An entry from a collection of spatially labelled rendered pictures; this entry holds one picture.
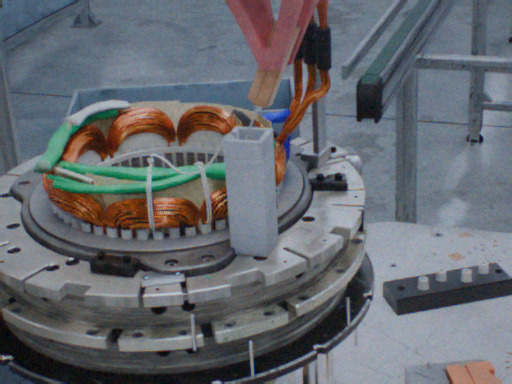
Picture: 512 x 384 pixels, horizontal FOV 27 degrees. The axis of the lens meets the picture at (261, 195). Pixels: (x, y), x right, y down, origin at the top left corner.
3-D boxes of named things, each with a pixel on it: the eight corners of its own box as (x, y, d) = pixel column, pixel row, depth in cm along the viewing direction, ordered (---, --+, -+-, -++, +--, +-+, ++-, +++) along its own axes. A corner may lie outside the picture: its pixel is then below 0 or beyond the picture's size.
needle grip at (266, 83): (272, 110, 73) (301, 30, 70) (247, 103, 72) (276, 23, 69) (271, 100, 74) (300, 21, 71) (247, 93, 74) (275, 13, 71)
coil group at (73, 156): (79, 191, 88) (73, 143, 86) (60, 189, 88) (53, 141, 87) (112, 162, 93) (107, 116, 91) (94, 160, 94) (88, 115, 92)
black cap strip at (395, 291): (512, 295, 132) (513, 279, 131) (397, 316, 129) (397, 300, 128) (494, 276, 137) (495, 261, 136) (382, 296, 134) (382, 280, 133)
